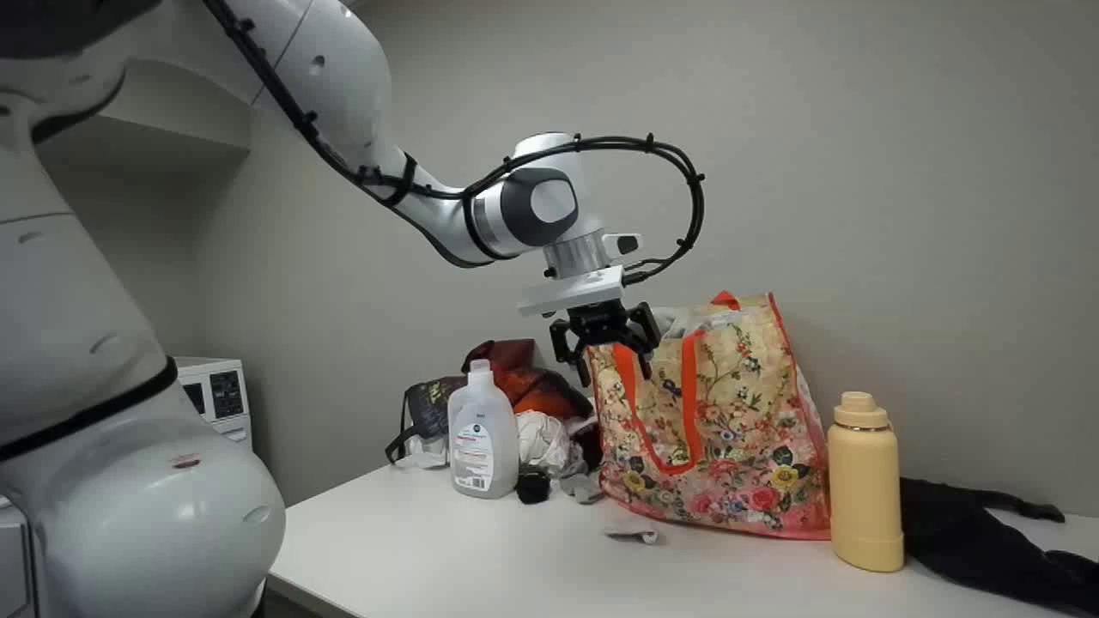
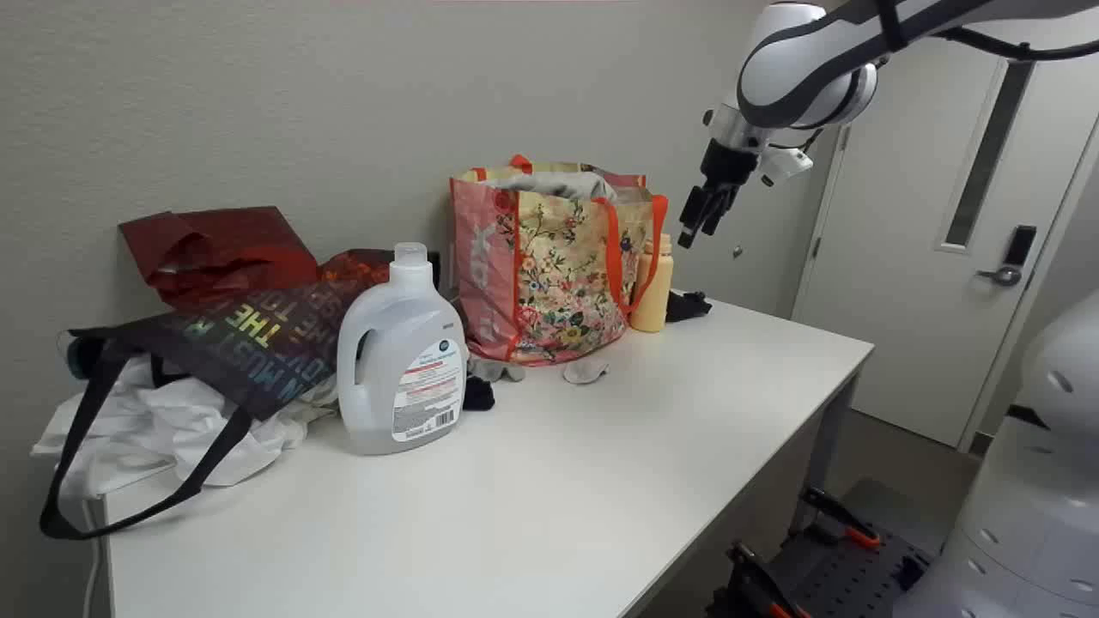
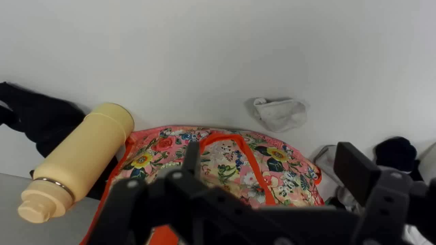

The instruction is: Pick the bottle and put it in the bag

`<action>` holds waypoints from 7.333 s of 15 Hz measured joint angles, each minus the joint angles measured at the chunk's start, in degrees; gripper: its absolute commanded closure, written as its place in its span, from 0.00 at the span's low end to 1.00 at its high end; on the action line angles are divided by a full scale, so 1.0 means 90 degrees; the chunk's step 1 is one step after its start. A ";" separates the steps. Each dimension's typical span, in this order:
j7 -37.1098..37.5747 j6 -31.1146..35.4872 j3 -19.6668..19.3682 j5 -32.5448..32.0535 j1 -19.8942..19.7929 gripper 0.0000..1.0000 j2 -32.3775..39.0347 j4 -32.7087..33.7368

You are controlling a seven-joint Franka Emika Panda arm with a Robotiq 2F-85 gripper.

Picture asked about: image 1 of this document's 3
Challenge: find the black strapped cloth pouch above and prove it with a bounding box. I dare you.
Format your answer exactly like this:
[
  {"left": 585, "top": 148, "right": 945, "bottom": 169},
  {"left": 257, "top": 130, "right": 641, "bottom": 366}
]
[{"left": 897, "top": 473, "right": 1099, "bottom": 618}]

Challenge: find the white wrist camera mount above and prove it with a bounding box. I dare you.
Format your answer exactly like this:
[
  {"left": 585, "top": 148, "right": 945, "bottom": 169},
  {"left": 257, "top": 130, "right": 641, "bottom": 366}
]
[{"left": 520, "top": 260, "right": 631, "bottom": 318}]

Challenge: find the small silver flat object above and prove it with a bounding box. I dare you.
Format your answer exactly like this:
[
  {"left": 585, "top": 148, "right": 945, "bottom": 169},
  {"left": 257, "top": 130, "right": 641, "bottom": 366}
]
[{"left": 601, "top": 525, "right": 666, "bottom": 550}]

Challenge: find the floral bag with orange handles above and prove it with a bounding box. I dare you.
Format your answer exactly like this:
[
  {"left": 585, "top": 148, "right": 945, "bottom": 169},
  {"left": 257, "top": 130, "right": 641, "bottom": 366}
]
[{"left": 580, "top": 288, "right": 836, "bottom": 544}]

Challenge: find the dark bag with strap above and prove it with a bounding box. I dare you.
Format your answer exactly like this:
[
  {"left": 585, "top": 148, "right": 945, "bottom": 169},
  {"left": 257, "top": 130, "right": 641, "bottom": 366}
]
[{"left": 381, "top": 374, "right": 468, "bottom": 467}]

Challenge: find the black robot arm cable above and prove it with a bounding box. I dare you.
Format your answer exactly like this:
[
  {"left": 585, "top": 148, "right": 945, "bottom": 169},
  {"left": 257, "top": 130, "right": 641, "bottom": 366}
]
[{"left": 204, "top": 0, "right": 706, "bottom": 285}]

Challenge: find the white appliance with black panels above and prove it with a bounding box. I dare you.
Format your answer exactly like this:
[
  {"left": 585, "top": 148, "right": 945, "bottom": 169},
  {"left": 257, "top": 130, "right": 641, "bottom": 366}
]
[{"left": 172, "top": 352, "right": 257, "bottom": 454}]

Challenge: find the small grey crumpled item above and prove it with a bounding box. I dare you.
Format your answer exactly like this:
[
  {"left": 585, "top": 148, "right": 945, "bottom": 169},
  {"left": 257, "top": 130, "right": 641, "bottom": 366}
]
[{"left": 557, "top": 463, "right": 608, "bottom": 507}]

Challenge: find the pale yellow insulated bottle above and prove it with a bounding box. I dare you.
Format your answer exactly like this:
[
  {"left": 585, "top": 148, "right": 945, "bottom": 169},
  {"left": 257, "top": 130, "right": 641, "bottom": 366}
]
[{"left": 824, "top": 387, "right": 910, "bottom": 577}]

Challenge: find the clear plastic wrap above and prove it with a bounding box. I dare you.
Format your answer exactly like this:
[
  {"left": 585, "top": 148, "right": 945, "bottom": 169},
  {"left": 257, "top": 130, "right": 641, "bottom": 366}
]
[{"left": 656, "top": 307, "right": 720, "bottom": 342}]

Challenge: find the small black object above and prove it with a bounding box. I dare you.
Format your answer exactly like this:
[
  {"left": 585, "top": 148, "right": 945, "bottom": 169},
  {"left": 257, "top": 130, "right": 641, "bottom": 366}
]
[{"left": 510, "top": 461, "right": 557, "bottom": 507}]

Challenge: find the white crumpled plastic bag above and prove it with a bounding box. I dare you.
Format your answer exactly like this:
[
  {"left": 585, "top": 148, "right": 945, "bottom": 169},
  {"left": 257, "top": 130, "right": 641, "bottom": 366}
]
[{"left": 514, "top": 410, "right": 589, "bottom": 478}]

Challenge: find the white plastic jug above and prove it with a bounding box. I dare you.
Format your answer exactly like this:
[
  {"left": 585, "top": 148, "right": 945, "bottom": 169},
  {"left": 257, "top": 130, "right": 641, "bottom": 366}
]
[{"left": 444, "top": 356, "right": 523, "bottom": 500}]

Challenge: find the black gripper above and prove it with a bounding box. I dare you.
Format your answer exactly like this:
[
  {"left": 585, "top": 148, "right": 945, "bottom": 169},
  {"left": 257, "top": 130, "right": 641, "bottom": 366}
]
[{"left": 545, "top": 296, "right": 666, "bottom": 383}]

